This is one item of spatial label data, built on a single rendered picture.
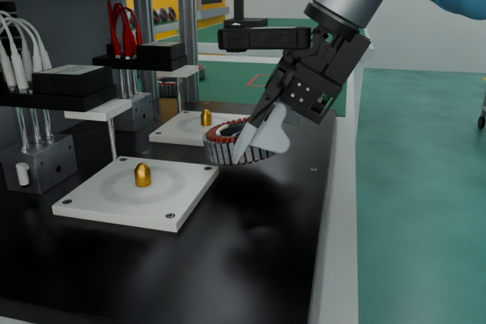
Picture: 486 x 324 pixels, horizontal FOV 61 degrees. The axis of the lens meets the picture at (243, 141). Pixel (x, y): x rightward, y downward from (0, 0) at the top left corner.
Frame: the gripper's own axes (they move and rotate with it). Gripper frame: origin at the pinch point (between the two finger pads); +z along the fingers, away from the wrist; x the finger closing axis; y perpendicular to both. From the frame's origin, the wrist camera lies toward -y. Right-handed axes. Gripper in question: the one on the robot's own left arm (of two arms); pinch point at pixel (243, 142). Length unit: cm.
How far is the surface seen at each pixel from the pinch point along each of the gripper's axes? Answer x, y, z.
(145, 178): -10.6, -7.6, 6.0
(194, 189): -9.8, -1.8, 4.2
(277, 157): 5.2, 5.5, 1.6
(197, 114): 19.6, -11.0, 8.8
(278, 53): 147, -12, 16
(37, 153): -13.0, -20.2, 9.4
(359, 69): 151, 25, 4
